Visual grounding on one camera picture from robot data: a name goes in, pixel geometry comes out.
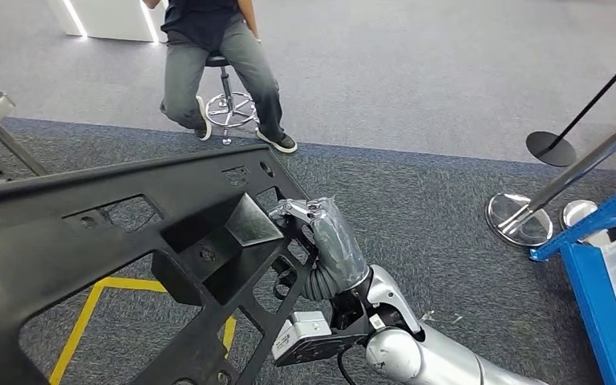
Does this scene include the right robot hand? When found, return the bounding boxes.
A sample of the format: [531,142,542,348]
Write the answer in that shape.
[268,197,371,294]

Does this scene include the black plastic frame part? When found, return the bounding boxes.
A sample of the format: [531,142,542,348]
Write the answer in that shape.
[0,144,321,385]

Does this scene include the blue metal shelf rack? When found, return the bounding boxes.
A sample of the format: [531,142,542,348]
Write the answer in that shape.
[529,175,616,385]

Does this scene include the black round stool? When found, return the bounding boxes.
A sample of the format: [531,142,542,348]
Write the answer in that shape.
[203,50,261,146]

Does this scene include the person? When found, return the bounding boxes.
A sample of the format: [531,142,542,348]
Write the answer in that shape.
[142,0,299,155]

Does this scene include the white block with light strip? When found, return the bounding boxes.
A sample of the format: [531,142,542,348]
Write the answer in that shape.
[46,0,170,45]

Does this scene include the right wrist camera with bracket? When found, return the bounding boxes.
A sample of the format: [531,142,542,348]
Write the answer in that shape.
[271,311,368,369]

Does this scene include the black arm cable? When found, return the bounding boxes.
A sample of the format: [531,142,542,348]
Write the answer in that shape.
[335,360,359,385]

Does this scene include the chrome stanchion post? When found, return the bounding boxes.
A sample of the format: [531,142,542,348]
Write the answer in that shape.
[484,105,616,249]
[559,199,600,230]

